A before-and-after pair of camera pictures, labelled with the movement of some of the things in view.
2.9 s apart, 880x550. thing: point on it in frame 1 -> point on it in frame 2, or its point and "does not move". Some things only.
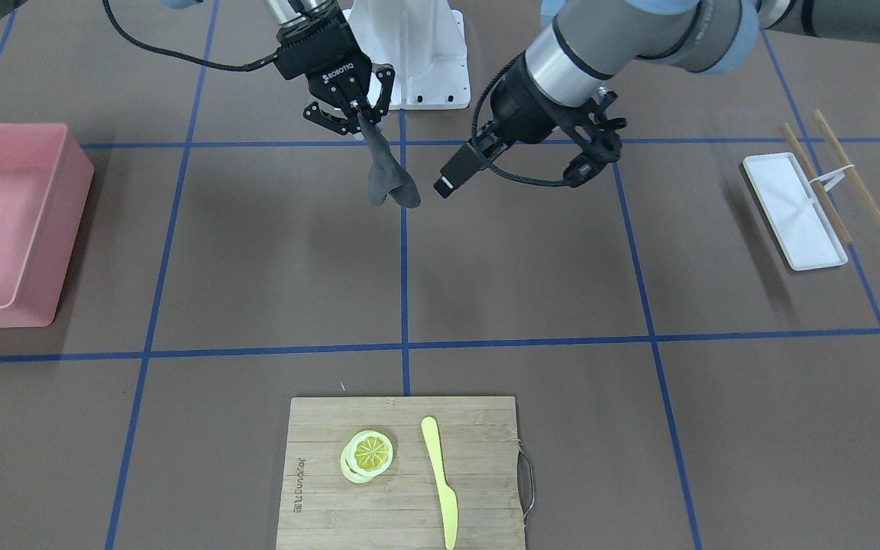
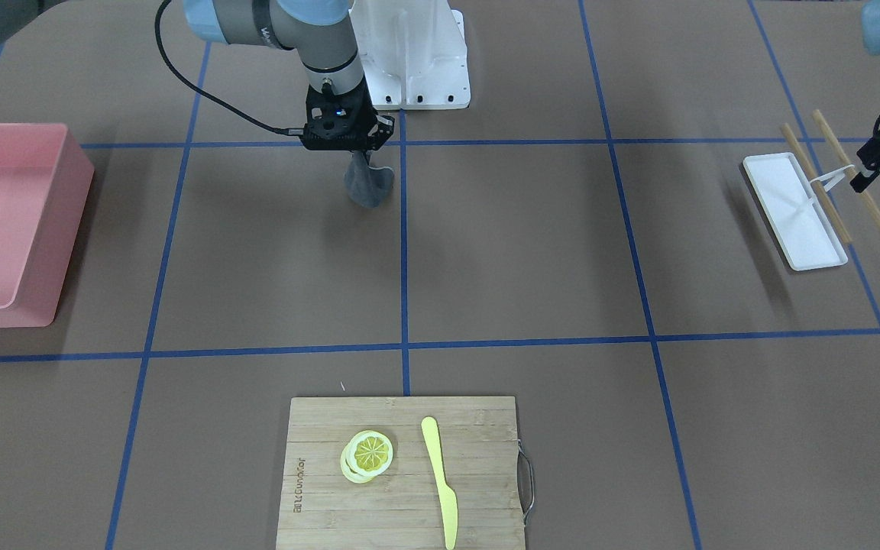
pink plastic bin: x=20 y=199 does not move
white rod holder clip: x=829 y=179 does not move
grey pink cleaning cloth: x=386 y=175 -> x=367 y=185
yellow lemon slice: x=367 y=454 does not move
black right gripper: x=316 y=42 -> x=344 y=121
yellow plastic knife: x=450 y=506 does not move
